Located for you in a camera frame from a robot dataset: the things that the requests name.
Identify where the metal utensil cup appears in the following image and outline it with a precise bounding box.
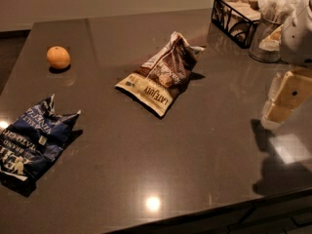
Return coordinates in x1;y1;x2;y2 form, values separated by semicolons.
249;18;281;63

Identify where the orange fruit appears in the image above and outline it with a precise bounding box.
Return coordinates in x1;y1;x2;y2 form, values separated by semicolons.
47;46;70;69

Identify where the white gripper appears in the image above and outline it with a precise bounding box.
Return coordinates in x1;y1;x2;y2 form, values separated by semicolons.
259;0;312;130

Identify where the blue chip bag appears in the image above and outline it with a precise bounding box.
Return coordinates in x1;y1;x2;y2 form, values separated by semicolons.
0;96;81;181

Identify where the black wire napkin holder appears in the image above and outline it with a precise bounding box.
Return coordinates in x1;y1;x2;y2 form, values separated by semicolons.
212;0;260;49

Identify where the brown chip bag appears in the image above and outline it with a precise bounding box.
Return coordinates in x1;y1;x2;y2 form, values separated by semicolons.
115;32;205;117

